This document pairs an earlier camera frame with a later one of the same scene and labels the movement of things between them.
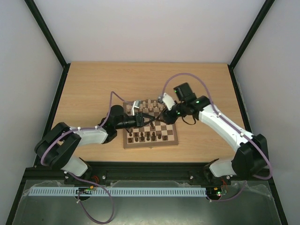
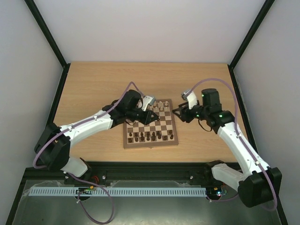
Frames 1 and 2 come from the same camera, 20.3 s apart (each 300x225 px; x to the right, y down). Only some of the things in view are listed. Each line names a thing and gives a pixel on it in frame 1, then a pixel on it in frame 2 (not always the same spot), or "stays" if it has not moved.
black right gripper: x=164 y=115 → x=185 y=113
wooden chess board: x=154 y=134 stays
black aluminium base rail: x=112 y=172 stays
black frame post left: x=48 y=33 stays
